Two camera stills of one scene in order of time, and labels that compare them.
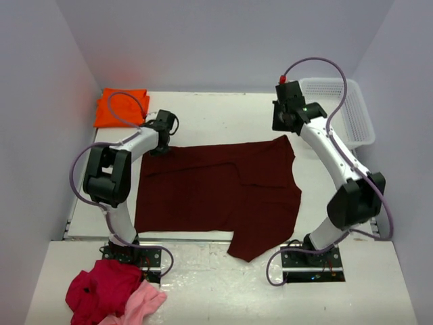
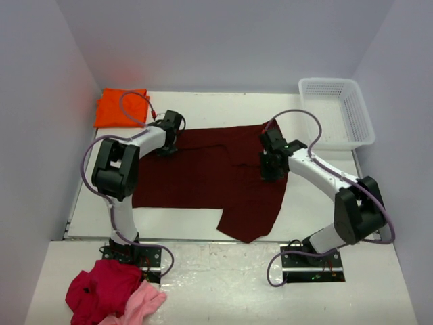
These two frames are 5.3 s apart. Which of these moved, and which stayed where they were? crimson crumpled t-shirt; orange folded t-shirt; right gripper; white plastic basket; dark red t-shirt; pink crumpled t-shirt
Moved: dark red t-shirt; right gripper
Stayed: orange folded t-shirt; pink crumpled t-shirt; white plastic basket; crimson crumpled t-shirt
